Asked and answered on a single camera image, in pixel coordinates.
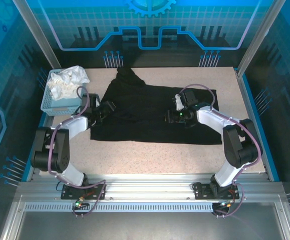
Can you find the crumpled white cloth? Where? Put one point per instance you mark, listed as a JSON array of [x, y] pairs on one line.
[[64, 85]]

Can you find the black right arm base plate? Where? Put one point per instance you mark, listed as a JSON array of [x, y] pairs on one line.
[[202, 191]]

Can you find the light blue plastic basket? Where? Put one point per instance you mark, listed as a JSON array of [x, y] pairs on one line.
[[59, 107]]

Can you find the small circuit board with LEDs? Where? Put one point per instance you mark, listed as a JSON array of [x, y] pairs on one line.
[[225, 204], [79, 204]]

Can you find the aluminium frame post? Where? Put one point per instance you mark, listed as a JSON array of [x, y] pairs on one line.
[[35, 32], [263, 32]]

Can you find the blue table edge strip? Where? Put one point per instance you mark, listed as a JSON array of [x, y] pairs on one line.
[[255, 112]]

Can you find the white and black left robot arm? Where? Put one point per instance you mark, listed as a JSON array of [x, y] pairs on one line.
[[59, 155]]

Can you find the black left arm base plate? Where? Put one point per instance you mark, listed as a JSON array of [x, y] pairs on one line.
[[69, 193]]

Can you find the aluminium rail beam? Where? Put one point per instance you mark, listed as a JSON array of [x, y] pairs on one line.
[[147, 187]]

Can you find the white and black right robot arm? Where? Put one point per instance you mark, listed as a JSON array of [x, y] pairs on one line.
[[237, 147]]

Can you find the black printed t-shirt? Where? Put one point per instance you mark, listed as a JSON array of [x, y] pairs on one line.
[[139, 120]]

